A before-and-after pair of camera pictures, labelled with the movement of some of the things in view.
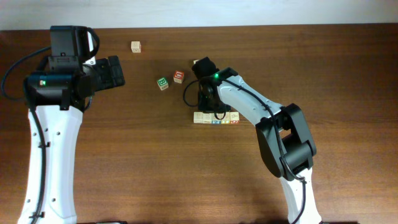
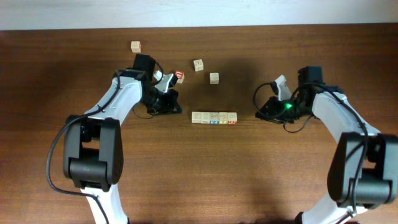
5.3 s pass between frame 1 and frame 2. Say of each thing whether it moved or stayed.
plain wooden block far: stayed
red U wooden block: stayed
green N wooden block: moved
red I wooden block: stayed
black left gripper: moved
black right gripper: moved
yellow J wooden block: stayed
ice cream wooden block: stayed
